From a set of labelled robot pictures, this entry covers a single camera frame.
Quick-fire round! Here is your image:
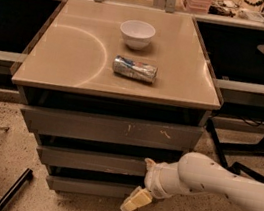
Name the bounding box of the grey bottom drawer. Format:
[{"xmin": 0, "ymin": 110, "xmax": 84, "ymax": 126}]
[{"xmin": 46, "ymin": 175, "xmax": 137, "ymax": 199}]

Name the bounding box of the black table leg frame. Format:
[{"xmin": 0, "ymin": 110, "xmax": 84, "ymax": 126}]
[{"xmin": 206, "ymin": 119, "xmax": 264, "ymax": 184}]

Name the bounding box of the grey top drawer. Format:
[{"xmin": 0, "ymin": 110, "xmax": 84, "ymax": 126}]
[{"xmin": 21, "ymin": 106, "xmax": 204, "ymax": 151}]

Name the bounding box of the white bowl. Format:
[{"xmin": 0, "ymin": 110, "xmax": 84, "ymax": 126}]
[{"xmin": 120, "ymin": 19, "xmax": 156, "ymax": 50}]

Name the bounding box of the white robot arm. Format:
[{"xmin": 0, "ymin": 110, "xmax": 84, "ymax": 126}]
[{"xmin": 120, "ymin": 152, "xmax": 264, "ymax": 211}]

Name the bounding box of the crushed silver blue can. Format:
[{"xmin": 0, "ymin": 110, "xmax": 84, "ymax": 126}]
[{"xmin": 112, "ymin": 55, "xmax": 158, "ymax": 84}]

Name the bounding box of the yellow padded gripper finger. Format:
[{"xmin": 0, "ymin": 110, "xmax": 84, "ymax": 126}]
[{"xmin": 120, "ymin": 187, "xmax": 152, "ymax": 211}]

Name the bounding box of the grey drawer cabinet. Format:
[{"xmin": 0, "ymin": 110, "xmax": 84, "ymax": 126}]
[{"xmin": 0, "ymin": 0, "xmax": 238, "ymax": 211}]

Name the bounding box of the grey drawer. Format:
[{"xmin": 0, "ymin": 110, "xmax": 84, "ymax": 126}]
[
  {"xmin": 21, "ymin": 106, "xmax": 204, "ymax": 151},
  {"xmin": 37, "ymin": 145, "xmax": 147, "ymax": 176},
  {"xmin": 46, "ymin": 175, "xmax": 137, "ymax": 199}
]

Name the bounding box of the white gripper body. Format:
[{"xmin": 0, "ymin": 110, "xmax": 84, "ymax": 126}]
[{"xmin": 144, "ymin": 162, "xmax": 178, "ymax": 200}]

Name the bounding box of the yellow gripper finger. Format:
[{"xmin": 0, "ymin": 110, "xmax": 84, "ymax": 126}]
[{"xmin": 145, "ymin": 158, "xmax": 156, "ymax": 171}]

